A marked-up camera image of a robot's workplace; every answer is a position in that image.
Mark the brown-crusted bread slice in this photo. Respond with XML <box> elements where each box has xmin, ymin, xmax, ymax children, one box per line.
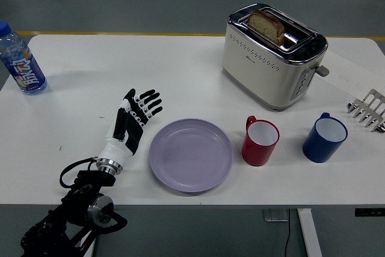
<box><xmin>247</xmin><ymin>10</ymin><xmax>285</xmax><ymax>45</ymax></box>

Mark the red mug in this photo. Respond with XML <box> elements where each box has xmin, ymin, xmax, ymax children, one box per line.
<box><xmin>241</xmin><ymin>115</ymin><xmax>280</xmax><ymax>167</ymax></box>

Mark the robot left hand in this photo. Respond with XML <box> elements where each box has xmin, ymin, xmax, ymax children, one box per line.
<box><xmin>98</xmin><ymin>88</ymin><xmax>164</xmax><ymax>166</ymax></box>

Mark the lilac round plate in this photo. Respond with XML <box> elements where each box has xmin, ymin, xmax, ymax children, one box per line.
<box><xmin>149</xmin><ymin>118</ymin><xmax>235</xmax><ymax>194</ymax></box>

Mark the silver metal rack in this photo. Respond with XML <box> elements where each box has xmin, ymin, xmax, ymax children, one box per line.
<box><xmin>346</xmin><ymin>88</ymin><xmax>385</xmax><ymax>134</ymax></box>

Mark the white table leg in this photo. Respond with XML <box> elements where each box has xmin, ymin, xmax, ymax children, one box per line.
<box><xmin>297</xmin><ymin>208</ymin><xmax>322</xmax><ymax>257</ymax></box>

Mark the blue labelled drink bottle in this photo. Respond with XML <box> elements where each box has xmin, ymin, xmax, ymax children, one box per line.
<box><xmin>0</xmin><ymin>20</ymin><xmax>48</xmax><ymax>96</ymax></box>

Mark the clear bracket under table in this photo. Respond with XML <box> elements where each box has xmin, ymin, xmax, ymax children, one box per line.
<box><xmin>262</xmin><ymin>208</ymin><xmax>289</xmax><ymax>223</ymax></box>

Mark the blue mug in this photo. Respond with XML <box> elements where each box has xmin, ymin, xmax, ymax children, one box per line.
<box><xmin>302</xmin><ymin>112</ymin><xmax>349</xmax><ymax>164</ymax></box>

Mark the cream and chrome toaster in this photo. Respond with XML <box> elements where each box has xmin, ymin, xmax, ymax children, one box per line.
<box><xmin>221</xmin><ymin>3</ymin><xmax>330</xmax><ymax>112</ymax></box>

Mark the black table control panel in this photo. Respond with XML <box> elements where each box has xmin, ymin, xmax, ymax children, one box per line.
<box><xmin>354</xmin><ymin>208</ymin><xmax>385</xmax><ymax>218</ymax></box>

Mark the white paper sheet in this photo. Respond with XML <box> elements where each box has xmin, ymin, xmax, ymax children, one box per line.
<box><xmin>314</xmin><ymin>49</ymin><xmax>385</xmax><ymax>97</ymax></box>

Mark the black cable under table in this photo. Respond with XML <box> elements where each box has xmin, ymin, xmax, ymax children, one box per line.
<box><xmin>283</xmin><ymin>208</ymin><xmax>292</xmax><ymax>257</ymax></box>

